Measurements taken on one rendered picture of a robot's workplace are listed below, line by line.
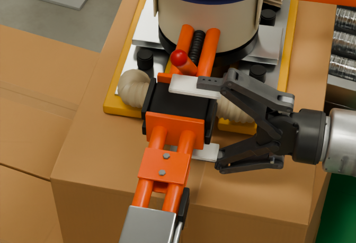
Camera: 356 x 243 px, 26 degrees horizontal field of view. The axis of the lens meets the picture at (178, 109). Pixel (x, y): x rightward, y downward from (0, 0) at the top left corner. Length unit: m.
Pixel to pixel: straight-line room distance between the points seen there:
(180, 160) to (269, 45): 0.36
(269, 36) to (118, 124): 0.30
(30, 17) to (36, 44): 0.91
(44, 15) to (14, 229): 1.39
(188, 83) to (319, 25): 0.47
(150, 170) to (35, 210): 0.68
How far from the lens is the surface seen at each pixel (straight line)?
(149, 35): 1.32
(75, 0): 2.93
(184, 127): 1.06
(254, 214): 1.16
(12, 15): 2.92
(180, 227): 0.98
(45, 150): 1.76
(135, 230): 0.96
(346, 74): 1.95
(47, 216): 1.65
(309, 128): 1.04
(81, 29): 2.82
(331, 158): 1.05
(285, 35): 1.37
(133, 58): 1.32
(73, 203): 1.24
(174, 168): 1.01
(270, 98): 1.02
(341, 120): 1.05
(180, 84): 1.03
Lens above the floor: 1.90
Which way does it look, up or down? 49 degrees down
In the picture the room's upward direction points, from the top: straight up
